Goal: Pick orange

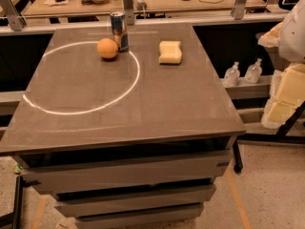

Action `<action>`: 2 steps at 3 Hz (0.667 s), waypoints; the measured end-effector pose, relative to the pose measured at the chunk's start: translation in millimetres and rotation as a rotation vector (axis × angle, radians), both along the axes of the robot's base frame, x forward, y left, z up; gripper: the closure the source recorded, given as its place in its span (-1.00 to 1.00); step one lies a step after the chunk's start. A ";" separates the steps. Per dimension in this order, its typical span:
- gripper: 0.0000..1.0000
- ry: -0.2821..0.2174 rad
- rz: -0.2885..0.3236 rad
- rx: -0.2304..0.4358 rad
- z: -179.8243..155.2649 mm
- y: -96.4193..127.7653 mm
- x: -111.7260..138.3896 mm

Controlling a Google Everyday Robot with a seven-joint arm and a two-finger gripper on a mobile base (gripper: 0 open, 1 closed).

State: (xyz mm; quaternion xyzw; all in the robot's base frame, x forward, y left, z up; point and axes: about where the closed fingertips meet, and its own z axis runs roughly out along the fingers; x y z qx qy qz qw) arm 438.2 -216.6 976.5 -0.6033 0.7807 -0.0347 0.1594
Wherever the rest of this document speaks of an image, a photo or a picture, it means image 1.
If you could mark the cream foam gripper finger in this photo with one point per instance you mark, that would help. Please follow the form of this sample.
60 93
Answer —
287 93

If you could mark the orange fruit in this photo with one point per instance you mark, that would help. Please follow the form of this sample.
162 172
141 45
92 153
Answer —
107 48

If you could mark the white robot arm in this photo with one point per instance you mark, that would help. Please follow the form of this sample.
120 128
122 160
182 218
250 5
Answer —
288 35

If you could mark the right clear sanitizer bottle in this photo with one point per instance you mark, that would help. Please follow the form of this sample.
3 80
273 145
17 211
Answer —
254 72

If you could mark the clear sanitizer bottle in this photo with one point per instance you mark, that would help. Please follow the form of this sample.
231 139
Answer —
254 72
232 75

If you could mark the left clear sanitizer bottle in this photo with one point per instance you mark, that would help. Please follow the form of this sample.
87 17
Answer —
232 75

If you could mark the yellow sponge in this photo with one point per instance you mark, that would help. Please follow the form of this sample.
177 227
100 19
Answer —
170 52

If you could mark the grey drawer cabinet table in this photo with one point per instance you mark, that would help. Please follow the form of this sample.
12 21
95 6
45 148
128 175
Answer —
128 141

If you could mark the white power strip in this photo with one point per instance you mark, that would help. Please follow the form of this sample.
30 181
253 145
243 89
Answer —
140 4

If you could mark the blue silver drink can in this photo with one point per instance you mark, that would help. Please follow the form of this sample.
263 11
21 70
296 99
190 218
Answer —
119 30

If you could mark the wooden background desk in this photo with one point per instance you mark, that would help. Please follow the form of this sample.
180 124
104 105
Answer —
41 8

